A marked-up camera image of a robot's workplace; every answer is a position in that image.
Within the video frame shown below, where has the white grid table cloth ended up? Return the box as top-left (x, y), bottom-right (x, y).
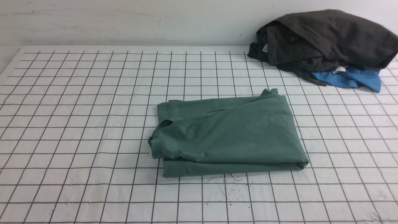
top-left (0, 46), bottom-right (398, 224)

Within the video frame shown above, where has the dark grey garment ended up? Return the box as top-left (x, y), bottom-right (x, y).
top-left (248, 9), bottom-right (398, 86)

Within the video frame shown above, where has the green long sleeve shirt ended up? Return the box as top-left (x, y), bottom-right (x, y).
top-left (148, 88), bottom-right (309, 178)

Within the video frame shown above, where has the blue garment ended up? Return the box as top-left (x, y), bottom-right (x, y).
top-left (312, 66), bottom-right (382, 93)

